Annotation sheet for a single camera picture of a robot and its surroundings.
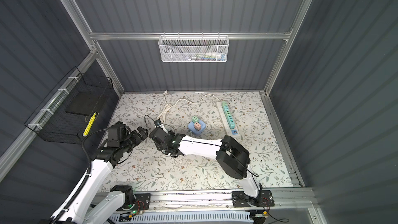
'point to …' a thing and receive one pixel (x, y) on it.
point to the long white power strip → (228, 130)
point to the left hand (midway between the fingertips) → (142, 134)
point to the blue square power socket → (192, 128)
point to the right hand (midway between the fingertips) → (162, 138)
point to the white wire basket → (193, 48)
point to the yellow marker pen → (89, 124)
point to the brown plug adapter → (197, 126)
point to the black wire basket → (65, 114)
